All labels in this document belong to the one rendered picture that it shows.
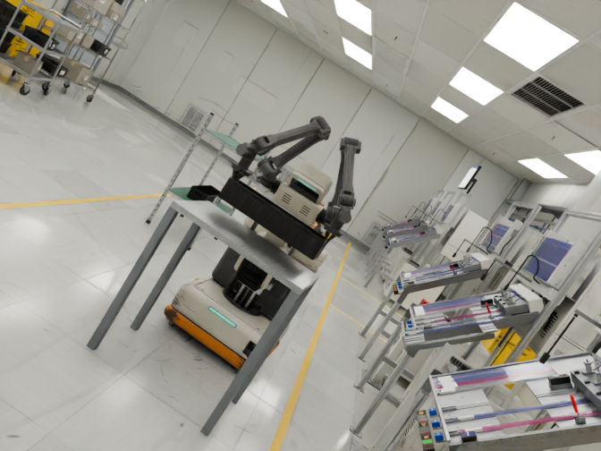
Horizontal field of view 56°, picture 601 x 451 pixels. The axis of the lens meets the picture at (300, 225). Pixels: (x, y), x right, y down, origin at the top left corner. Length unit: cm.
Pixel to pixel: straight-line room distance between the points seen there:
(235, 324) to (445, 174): 946
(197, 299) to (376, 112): 942
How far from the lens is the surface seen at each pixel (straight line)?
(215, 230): 249
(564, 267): 357
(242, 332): 323
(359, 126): 1224
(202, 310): 328
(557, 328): 365
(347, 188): 279
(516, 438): 217
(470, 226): 822
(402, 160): 1221
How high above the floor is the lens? 135
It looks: 8 degrees down
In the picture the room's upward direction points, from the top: 33 degrees clockwise
